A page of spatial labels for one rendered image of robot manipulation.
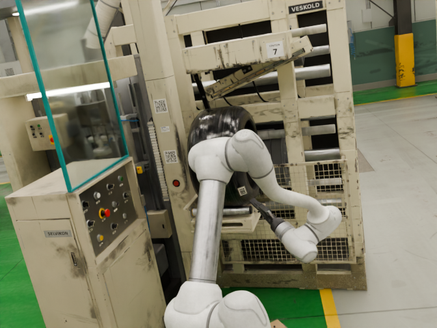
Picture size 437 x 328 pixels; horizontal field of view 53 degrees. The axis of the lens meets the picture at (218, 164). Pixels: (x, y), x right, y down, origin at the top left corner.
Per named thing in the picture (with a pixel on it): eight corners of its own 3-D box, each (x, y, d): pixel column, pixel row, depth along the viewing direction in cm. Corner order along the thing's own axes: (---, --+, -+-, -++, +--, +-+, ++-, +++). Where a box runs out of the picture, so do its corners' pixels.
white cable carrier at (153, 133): (163, 200, 259) (146, 122, 246) (166, 197, 263) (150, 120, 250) (170, 200, 257) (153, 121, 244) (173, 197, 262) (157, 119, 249)
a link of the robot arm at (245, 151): (278, 155, 170) (247, 158, 177) (261, 120, 160) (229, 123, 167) (268, 179, 162) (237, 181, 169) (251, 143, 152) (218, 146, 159)
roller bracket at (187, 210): (185, 224, 245) (182, 208, 242) (207, 198, 281) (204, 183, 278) (191, 224, 244) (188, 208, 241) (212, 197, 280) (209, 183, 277)
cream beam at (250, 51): (185, 75, 257) (181, 49, 253) (199, 70, 279) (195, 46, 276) (289, 59, 237) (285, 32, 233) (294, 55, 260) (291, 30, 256)
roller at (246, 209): (192, 207, 250) (194, 214, 251) (189, 209, 246) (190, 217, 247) (251, 204, 239) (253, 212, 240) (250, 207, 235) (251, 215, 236)
